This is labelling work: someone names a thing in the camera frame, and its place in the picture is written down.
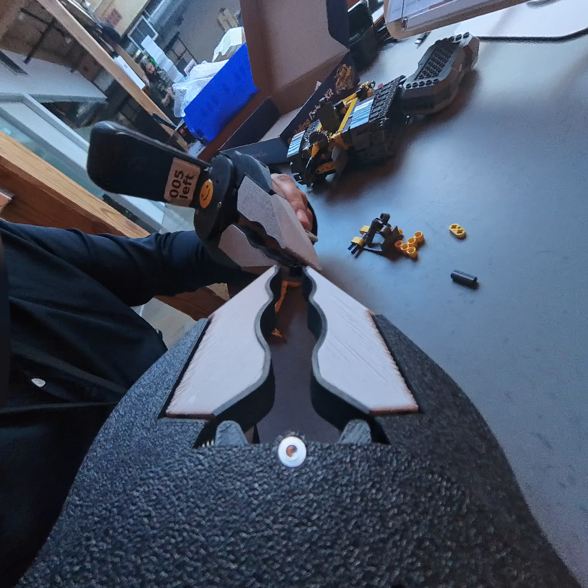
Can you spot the yellow block frame assembly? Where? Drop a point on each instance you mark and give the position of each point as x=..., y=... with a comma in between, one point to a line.
x=280, y=298

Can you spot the grey desk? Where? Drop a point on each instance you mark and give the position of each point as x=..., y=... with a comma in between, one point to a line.
x=482, y=206

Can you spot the person's left forearm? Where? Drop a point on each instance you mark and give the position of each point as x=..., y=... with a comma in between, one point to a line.
x=183, y=262

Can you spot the blue storage bin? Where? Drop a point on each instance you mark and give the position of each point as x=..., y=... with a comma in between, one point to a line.
x=220, y=96

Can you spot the yellow two-hole block beam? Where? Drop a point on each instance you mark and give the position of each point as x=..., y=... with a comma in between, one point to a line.
x=457, y=231

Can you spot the wooden table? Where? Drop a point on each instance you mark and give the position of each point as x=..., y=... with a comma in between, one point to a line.
x=46, y=197

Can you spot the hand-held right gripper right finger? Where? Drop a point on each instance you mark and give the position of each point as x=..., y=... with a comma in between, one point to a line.
x=358, y=367

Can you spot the person's dark clothed body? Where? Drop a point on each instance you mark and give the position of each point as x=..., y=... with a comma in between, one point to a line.
x=55, y=344

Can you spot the dark cylinder block connector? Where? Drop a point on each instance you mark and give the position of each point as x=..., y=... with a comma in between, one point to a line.
x=464, y=279

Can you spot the person's left hand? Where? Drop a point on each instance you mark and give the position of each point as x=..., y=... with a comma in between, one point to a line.
x=291, y=193

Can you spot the white plastic bag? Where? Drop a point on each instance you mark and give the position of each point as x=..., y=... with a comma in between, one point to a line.
x=197, y=80

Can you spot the instruction sheet on stand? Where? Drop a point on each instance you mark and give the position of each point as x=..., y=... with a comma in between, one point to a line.
x=528, y=18

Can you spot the black device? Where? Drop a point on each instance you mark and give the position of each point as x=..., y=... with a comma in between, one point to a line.
x=363, y=32

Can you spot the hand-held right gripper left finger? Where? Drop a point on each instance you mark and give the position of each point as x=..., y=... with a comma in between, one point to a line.
x=225, y=367

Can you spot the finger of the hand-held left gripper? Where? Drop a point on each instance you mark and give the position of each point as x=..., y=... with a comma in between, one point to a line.
x=271, y=220
x=243, y=252

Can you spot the dark blue kit box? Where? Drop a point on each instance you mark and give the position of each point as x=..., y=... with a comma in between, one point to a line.
x=257, y=147

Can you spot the yellow angled block beam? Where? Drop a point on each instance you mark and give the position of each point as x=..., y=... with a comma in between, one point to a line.
x=410, y=246

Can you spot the small black yellow block assembly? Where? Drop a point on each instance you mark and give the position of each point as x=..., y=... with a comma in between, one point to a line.
x=381, y=234

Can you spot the dark pen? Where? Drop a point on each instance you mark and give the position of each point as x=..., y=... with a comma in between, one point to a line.
x=422, y=38

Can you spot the dark grey studded block shell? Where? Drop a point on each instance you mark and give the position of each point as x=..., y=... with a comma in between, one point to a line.
x=436, y=73

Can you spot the black yellow toy block vehicle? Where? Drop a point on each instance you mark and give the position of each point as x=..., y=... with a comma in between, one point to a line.
x=349, y=133

